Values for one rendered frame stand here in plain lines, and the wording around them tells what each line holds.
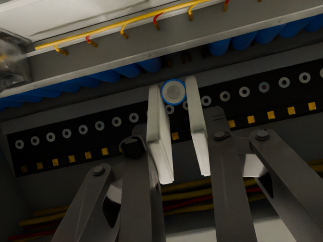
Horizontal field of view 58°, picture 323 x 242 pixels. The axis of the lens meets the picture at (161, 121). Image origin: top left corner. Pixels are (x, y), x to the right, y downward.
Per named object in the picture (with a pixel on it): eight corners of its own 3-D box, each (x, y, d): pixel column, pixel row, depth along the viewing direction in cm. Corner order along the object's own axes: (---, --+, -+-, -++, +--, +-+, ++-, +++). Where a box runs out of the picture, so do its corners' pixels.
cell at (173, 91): (179, 105, 26) (172, 111, 20) (165, 90, 26) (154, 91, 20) (194, 91, 26) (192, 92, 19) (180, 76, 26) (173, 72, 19)
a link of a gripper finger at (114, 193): (158, 199, 14) (99, 211, 14) (157, 140, 18) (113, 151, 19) (149, 176, 13) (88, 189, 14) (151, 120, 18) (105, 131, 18)
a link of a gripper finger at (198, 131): (190, 132, 14) (205, 128, 14) (184, 77, 20) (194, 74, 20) (202, 177, 15) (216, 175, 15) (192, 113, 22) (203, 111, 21)
